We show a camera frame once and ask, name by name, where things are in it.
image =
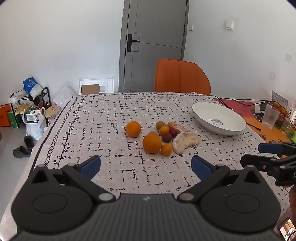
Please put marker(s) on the grey snack bag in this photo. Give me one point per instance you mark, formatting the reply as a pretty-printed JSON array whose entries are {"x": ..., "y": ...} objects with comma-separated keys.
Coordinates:
[{"x": 279, "y": 99}]

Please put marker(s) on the black patterned white tablecloth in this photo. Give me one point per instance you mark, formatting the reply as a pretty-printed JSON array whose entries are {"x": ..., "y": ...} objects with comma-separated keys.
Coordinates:
[{"x": 111, "y": 111}]

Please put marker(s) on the medium orange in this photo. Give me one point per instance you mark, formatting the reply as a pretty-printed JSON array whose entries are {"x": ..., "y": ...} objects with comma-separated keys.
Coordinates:
[{"x": 133, "y": 129}]

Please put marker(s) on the small mandarin orange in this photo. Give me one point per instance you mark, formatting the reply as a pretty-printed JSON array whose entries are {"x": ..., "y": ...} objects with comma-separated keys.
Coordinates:
[
  {"x": 164, "y": 130},
  {"x": 166, "y": 149}
]

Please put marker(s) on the blue white bag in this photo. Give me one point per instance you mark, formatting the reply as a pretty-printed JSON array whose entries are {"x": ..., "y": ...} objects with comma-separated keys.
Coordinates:
[{"x": 32, "y": 87}]

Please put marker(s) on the red lychee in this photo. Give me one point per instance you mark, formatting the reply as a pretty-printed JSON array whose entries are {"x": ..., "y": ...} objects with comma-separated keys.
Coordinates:
[
  {"x": 173, "y": 132},
  {"x": 167, "y": 137}
]

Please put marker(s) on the person's right forearm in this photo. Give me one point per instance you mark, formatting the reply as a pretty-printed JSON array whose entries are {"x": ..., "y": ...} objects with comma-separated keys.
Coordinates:
[{"x": 293, "y": 201}]

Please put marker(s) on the large orange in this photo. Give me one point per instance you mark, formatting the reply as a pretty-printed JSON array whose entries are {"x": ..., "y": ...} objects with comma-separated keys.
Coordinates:
[{"x": 152, "y": 143}]

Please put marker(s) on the smartphone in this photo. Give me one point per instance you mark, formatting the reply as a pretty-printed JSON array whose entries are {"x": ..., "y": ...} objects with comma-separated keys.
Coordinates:
[{"x": 285, "y": 229}]

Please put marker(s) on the clear plastic bag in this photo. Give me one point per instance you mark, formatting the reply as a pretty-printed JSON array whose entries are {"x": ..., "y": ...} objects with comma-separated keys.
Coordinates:
[{"x": 63, "y": 96}]

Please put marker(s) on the small peeled pomelo segment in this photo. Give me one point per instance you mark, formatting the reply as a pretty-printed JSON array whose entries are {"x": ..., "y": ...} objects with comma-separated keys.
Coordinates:
[{"x": 179, "y": 127}]

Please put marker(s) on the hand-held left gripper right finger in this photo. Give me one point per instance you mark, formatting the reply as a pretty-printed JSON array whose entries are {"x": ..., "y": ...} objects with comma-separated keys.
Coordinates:
[{"x": 201, "y": 166}]

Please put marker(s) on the white plate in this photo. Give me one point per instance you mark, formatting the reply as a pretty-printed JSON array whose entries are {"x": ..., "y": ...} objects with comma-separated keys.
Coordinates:
[{"x": 208, "y": 113}]

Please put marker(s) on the grey door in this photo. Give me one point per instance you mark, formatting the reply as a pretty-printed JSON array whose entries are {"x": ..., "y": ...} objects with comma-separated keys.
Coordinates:
[{"x": 157, "y": 27}]

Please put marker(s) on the white light switch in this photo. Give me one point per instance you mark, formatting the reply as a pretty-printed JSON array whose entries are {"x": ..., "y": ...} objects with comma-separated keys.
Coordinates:
[{"x": 229, "y": 24}]

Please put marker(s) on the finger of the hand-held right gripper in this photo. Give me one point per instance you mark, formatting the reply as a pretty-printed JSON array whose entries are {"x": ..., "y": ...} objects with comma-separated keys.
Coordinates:
[
  {"x": 268, "y": 148},
  {"x": 254, "y": 161}
]

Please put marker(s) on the brown cardboard piece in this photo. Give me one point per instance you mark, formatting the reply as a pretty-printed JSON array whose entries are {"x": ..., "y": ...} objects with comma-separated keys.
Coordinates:
[{"x": 90, "y": 90}]

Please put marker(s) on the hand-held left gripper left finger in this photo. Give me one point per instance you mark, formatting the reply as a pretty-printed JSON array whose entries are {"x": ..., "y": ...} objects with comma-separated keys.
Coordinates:
[{"x": 90, "y": 165}]

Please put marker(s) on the white foam box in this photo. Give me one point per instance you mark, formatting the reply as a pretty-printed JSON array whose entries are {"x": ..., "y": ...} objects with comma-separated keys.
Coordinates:
[{"x": 92, "y": 81}]

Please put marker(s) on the clear plastic cup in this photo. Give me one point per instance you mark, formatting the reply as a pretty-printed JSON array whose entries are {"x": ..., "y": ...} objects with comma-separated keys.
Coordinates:
[{"x": 270, "y": 118}]

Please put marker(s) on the green box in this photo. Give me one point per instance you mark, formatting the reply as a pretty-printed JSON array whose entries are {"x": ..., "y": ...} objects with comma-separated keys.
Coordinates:
[{"x": 14, "y": 119}]

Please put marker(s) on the black metal rack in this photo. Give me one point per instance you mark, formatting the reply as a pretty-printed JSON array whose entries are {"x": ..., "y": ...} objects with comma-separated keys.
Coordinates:
[{"x": 47, "y": 92}]

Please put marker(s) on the white plastic bag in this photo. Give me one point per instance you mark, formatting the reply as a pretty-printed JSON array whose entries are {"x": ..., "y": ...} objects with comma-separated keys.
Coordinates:
[{"x": 34, "y": 129}]

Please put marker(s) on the large peeled pomelo segment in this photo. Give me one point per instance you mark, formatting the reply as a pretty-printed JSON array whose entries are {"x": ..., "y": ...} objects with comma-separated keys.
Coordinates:
[{"x": 185, "y": 144}]

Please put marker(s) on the black slipper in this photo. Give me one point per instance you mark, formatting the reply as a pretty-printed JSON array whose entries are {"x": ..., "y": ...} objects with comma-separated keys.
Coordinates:
[
  {"x": 29, "y": 141},
  {"x": 22, "y": 152}
]

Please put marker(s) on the orange box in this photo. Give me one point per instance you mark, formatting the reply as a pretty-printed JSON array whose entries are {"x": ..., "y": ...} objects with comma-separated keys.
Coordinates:
[{"x": 4, "y": 115}]

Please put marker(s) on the white wall outlet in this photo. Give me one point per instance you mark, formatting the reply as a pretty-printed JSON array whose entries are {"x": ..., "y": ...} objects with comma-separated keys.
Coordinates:
[{"x": 272, "y": 75}]

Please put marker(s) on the red orange printed mat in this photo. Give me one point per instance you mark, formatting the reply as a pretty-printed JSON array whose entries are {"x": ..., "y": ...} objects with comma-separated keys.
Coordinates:
[{"x": 238, "y": 105}]

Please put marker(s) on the clear plastic bottle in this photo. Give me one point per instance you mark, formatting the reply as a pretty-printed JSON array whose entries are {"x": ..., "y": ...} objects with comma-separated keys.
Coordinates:
[{"x": 292, "y": 113}]

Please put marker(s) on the orange chair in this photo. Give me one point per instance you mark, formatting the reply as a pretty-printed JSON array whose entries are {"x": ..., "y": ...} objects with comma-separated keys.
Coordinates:
[{"x": 182, "y": 76}]

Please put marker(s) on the white charger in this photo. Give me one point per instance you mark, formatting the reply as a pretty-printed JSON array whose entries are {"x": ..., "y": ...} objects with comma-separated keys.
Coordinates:
[{"x": 259, "y": 108}]

